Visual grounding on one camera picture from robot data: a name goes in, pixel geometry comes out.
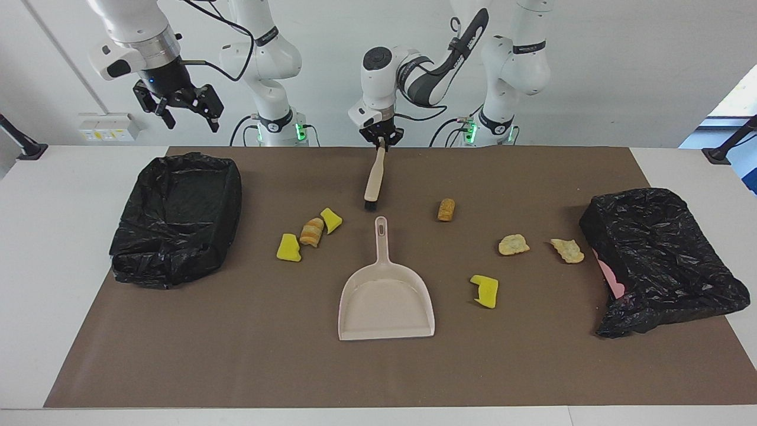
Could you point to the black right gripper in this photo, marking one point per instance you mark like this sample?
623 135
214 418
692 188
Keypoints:
168 83

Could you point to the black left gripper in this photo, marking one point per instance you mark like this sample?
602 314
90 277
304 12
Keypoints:
379 129

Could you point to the beige hand brush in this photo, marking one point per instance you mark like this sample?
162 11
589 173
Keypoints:
374 177

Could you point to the brown bread roll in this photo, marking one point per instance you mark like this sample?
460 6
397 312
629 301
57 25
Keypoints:
446 210

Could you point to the yellow sponge piece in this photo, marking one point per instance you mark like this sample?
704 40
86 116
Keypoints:
332 220
288 249

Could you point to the striped croissant piece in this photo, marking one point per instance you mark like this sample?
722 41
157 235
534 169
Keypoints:
311 232

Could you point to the round pale pastry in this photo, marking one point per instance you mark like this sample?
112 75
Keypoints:
513 245

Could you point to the beige plastic dustpan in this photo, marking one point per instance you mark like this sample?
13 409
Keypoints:
384 307

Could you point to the yellow green scouring sponge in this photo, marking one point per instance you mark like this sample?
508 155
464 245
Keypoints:
486 293

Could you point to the elongated ridged pastry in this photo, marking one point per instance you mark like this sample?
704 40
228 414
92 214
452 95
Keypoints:
569 252

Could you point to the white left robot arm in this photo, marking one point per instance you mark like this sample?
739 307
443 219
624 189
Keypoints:
514 65

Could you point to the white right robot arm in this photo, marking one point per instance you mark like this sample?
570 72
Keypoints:
260 59

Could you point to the black bag lined bin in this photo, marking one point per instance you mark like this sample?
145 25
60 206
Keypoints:
177 219

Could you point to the pink plastic bin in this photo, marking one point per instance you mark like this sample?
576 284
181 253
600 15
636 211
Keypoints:
612 278

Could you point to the black crumpled trash bag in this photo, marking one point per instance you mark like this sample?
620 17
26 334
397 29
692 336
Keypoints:
662 254

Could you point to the black clamp stand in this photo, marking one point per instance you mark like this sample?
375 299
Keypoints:
26 148
724 152

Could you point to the brown table mat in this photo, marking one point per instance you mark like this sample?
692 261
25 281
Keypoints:
378 370

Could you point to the white wall outlet box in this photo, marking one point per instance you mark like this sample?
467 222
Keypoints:
106 127

